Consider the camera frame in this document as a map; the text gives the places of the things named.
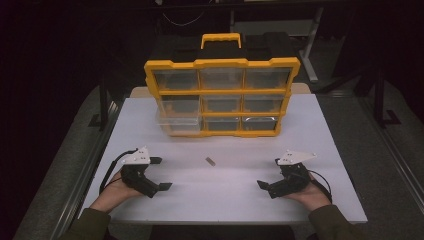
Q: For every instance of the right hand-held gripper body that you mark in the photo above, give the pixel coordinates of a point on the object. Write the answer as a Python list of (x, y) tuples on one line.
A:
[(293, 157)]

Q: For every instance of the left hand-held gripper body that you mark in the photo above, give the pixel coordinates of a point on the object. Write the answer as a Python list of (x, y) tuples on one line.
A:
[(136, 156)]

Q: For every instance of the pulled-out clear plastic drawer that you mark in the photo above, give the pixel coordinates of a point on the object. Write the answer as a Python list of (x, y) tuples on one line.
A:
[(180, 126)]

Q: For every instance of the small brown metal piece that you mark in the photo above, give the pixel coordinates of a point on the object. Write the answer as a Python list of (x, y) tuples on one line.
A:
[(210, 161)]

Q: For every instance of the person's left hand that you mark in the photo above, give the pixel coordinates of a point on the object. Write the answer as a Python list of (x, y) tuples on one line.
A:
[(113, 193)]

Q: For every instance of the person's right hand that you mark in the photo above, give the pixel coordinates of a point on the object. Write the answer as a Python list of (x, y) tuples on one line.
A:
[(313, 196)]

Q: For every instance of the black metal stand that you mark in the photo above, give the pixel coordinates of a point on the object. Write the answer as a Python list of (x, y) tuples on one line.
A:
[(378, 100), (103, 100)]

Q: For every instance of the set of clear organizer drawers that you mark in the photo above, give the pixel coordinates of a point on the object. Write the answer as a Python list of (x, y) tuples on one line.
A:
[(221, 78)]

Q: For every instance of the yellow black drawer organizer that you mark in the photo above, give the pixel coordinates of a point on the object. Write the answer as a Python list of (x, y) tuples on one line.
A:
[(220, 63)]

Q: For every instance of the metal floor rail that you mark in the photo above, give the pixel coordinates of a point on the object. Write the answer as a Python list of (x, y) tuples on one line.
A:
[(393, 150), (86, 173)]

